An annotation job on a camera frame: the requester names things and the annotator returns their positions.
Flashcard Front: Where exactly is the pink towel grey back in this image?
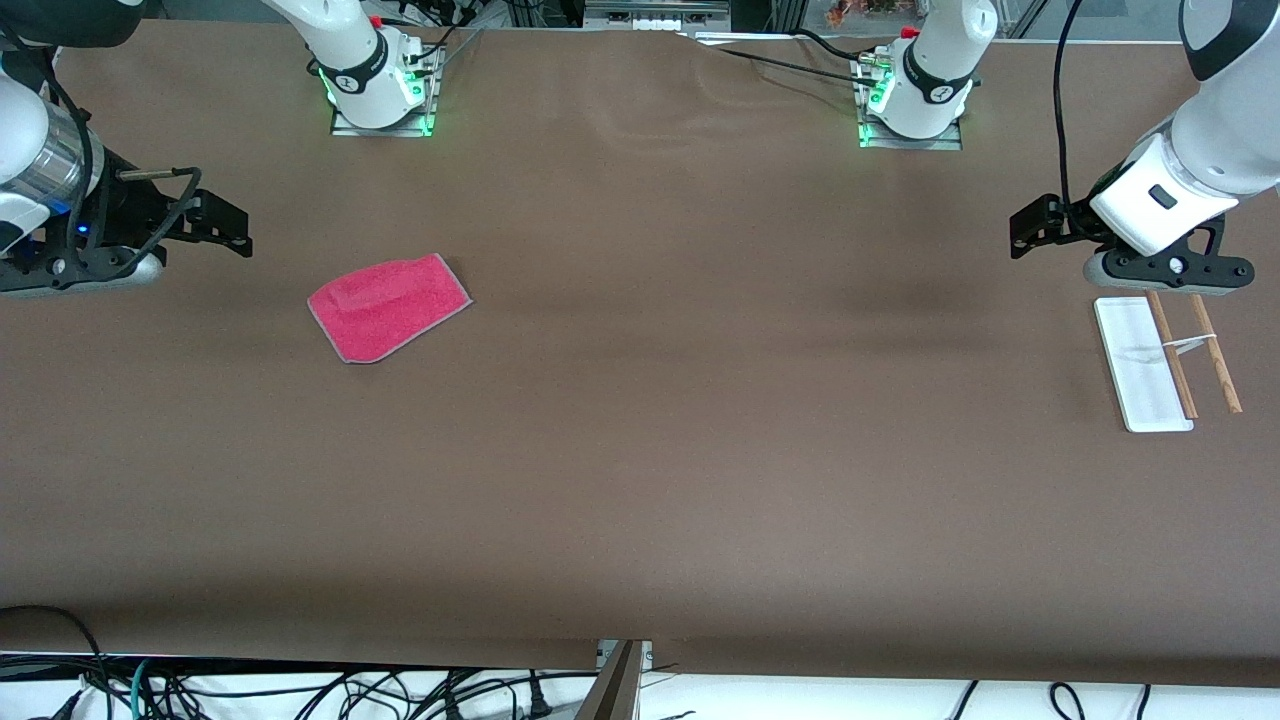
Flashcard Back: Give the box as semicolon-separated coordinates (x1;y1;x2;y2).
307;252;474;365

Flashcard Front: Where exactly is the white rack base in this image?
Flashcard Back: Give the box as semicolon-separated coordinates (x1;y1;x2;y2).
1094;296;1195;434

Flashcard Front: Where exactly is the wooden chopsticks pair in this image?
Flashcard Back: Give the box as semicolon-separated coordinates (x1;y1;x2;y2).
1146;290;1199;420

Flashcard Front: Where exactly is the orange red object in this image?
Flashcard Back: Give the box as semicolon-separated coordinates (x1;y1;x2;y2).
825;0;936;27

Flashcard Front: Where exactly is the grey power strip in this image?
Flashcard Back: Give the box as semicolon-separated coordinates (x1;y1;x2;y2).
583;0;731;31

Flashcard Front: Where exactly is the brown table cover sheet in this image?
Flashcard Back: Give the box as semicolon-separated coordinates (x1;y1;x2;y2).
0;18;1280;691

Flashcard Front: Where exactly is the black cable gold plug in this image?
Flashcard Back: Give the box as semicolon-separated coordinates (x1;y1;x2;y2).
115;165;204;276

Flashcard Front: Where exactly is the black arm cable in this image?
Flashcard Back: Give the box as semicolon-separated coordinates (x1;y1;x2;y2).
0;30;101;251
1053;0;1088;237

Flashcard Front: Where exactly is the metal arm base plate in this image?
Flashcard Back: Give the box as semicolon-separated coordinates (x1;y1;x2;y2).
857;55;964;152
330;45;438;139

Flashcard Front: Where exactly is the black cable on table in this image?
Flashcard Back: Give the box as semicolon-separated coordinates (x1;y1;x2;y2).
695;40;886;91
790;28;896;67

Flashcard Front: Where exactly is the black base cable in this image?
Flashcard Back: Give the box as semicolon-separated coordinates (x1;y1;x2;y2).
395;15;479;73

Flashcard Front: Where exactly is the aluminium frame profile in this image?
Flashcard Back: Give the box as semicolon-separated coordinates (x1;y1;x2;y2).
770;0;831;33

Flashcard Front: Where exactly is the thick black floor cable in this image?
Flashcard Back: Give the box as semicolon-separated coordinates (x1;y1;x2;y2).
0;604;113;720

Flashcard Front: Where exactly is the long black floor cable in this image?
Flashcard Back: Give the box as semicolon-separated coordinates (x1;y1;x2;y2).
155;670;601;713

